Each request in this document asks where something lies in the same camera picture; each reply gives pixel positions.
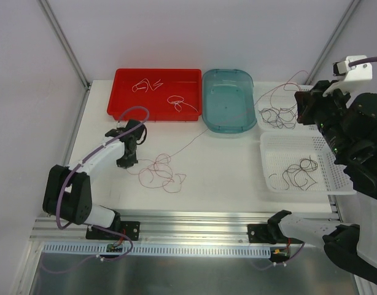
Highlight purple wires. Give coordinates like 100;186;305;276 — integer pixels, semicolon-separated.
257;106;300;130

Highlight pink wires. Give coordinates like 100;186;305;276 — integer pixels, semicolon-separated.
126;69;309;194

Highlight brown wires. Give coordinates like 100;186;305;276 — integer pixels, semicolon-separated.
268;156;320;191

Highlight white wires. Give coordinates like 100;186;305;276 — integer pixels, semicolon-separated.
132;78;199;113

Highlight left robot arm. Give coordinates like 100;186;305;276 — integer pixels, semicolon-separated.
42;119;147;240

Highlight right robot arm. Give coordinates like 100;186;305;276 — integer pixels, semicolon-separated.
266;81;377;285

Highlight upper white perforated basket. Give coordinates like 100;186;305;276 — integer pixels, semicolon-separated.
254;82;317;133

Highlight white perforated basket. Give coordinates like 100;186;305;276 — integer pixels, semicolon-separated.
260;132;356;195
254;82;317;133

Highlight lower white perforated basket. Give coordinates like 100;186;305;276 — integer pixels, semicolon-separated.
260;132;356;195

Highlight red plastic bin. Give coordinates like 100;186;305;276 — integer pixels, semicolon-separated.
107;68;202;121

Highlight teal translucent plastic bin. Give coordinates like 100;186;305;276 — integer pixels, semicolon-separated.
202;69;257;134

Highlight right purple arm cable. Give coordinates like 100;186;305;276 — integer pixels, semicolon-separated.
252;55;377;271

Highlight aluminium mounting rail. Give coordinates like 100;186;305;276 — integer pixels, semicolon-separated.
30;210;361;248

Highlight white slotted cable duct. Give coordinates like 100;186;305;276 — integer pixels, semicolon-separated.
43;242;271;259

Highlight right aluminium frame post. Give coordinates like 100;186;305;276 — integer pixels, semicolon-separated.
303;0;363;85

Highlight aluminium frame post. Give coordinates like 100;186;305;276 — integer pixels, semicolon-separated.
36;0;91;90
303;0;363;85

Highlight left aluminium frame post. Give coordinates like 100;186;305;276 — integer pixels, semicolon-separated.
36;0;91;90

